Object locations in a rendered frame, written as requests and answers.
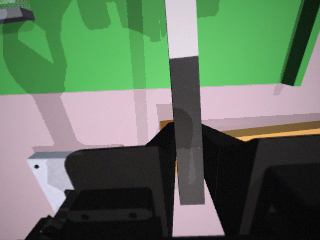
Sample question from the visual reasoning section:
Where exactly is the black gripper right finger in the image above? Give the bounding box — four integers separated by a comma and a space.
202, 124, 320, 235

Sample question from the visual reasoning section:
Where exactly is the green mat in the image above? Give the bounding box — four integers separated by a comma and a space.
0, 0, 305, 95

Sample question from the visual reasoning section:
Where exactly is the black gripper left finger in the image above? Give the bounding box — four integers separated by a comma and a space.
64, 122, 176, 237

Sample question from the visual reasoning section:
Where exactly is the orange mallet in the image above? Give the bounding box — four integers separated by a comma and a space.
160, 120, 320, 141

